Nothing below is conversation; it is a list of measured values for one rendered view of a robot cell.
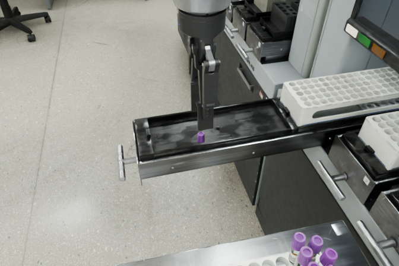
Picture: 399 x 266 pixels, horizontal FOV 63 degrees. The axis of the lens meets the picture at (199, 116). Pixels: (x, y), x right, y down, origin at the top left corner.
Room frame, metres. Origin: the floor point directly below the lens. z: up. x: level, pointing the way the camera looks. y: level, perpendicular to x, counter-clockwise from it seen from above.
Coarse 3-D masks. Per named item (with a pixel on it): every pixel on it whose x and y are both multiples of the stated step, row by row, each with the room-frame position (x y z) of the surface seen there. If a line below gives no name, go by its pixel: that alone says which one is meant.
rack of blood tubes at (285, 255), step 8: (264, 256) 0.20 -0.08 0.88; (272, 256) 0.20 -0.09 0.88; (280, 256) 0.20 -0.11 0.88; (288, 256) 0.20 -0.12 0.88; (232, 264) 0.19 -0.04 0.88; (240, 264) 0.19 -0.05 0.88; (248, 264) 0.19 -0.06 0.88; (256, 264) 0.19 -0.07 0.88; (264, 264) 0.20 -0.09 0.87; (272, 264) 0.20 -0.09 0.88; (288, 264) 0.19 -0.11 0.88
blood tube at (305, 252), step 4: (304, 248) 0.19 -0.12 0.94; (308, 248) 0.19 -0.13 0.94; (300, 252) 0.18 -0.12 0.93; (304, 252) 0.18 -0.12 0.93; (308, 252) 0.18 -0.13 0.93; (312, 252) 0.18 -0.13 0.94; (300, 256) 0.18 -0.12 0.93; (304, 256) 0.18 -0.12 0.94; (308, 256) 0.18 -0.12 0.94; (312, 256) 0.18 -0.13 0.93; (300, 260) 0.18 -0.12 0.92; (304, 260) 0.18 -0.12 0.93; (308, 260) 0.17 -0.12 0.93; (300, 264) 0.18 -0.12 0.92; (304, 264) 0.17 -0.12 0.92
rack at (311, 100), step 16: (304, 80) 0.63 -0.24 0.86; (320, 80) 0.64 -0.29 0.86; (336, 80) 0.63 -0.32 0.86; (352, 80) 0.64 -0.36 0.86; (368, 80) 0.63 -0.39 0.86; (384, 80) 0.64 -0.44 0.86; (288, 96) 0.59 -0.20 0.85; (304, 96) 0.57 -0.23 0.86; (320, 96) 0.58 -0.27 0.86; (336, 96) 0.57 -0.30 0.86; (352, 96) 0.58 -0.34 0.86; (368, 96) 0.57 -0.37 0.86; (384, 96) 0.57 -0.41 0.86; (304, 112) 0.53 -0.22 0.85; (320, 112) 0.58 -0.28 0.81; (336, 112) 0.58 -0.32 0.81; (352, 112) 0.56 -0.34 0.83; (368, 112) 0.57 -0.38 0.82
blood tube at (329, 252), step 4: (328, 248) 0.19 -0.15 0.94; (324, 252) 0.18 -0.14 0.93; (328, 252) 0.18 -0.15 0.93; (332, 252) 0.18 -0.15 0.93; (336, 252) 0.18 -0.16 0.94; (320, 256) 0.18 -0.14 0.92; (324, 256) 0.18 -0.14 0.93; (328, 256) 0.18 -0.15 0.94; (332, 256) 0.18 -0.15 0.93; (336, 256) 0.18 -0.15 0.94; (320, 260) 0.18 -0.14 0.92; (324, 260) 0.18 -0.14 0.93; (328, 260) 0.17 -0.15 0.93; (332, 260) 0.17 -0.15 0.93; (320, 264) 0.18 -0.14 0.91; (324, 264) 0.17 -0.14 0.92; (328, 264) 0.17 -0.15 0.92; (332, 264) 0.17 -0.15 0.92
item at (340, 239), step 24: (240, 240) 0.26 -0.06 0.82; (264, 240) 0.26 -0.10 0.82; (288, 240) 0.26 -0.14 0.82; (336, 240) 0.26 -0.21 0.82; (120, 264) 0.22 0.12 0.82; (144, 264) 0.22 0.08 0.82; (168, 264) 0.22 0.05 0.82; (192, 264) 0.22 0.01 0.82; (216, 264) 0.22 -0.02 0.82; (336, 264) 0.22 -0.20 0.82; (360, 264) 0.22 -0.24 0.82
